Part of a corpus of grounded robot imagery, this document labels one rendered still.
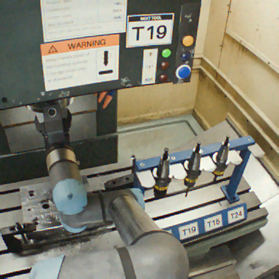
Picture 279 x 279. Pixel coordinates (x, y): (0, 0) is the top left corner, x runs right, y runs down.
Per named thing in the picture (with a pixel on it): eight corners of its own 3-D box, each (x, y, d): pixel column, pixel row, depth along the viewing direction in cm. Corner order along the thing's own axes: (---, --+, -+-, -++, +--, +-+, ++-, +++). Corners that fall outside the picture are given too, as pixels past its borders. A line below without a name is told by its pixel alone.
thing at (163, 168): (165, 166, 104) (167, 150, 100) (172, 175, 101) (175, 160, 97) (153, 171, 102) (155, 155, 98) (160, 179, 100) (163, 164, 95)
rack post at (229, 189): (240, 200, 135) (260, 152, 116) (229, 203, 134) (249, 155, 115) (229, 184, 142) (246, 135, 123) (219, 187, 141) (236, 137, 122)
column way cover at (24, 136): (99, 139, 161) (98, 45, 127) (9, 156, 147) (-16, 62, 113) (97, 132, 164) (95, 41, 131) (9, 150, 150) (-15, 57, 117)
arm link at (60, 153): (46, 162, 71) (79, 155, 74) (43, 148, 75) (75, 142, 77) (50, 182, 76) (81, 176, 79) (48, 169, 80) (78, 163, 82)
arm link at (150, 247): (220, 249, 38) (136, 176, 85) (136, 269, 36) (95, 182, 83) (221, 321, 39) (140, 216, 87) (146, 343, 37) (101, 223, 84)
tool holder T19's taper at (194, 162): (195, 159, 107) (198, 144, 103) (203, 167, 105) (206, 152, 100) (184, 163, 106) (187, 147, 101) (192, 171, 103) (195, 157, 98)
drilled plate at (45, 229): (101, 225, 118) (100, 218, 114) (27, 240, 109) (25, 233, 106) (86, 182, 134) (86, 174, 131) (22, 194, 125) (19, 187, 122)
